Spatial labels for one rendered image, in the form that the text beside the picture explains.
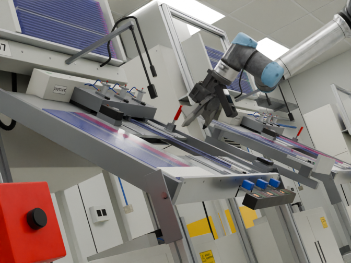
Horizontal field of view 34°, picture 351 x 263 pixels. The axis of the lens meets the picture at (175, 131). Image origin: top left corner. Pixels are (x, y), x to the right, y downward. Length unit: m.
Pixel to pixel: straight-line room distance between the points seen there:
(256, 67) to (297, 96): 8.01
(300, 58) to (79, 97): 0.75
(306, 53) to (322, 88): 7.76
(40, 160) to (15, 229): 0.93
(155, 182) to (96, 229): 2.94
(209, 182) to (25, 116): 0.56
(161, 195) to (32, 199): 0.33
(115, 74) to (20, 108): 0.71
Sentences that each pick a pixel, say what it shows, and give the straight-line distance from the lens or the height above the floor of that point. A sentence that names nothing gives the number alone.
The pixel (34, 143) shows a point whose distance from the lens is 2.03.
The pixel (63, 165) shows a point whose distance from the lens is 2.10.
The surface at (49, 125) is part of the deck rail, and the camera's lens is 1.62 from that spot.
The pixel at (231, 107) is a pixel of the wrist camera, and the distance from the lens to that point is 1.84.
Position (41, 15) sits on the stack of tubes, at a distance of 2.07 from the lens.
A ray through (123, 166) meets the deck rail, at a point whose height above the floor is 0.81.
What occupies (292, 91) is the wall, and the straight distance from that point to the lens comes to 9.86.
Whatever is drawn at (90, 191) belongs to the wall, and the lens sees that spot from 4.35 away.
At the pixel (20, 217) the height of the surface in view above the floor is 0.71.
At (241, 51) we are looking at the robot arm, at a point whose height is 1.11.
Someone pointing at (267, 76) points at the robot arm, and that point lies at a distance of 1.80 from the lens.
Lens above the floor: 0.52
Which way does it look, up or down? 13 degrees up
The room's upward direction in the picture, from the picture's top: 19 degrees counter-clockwise
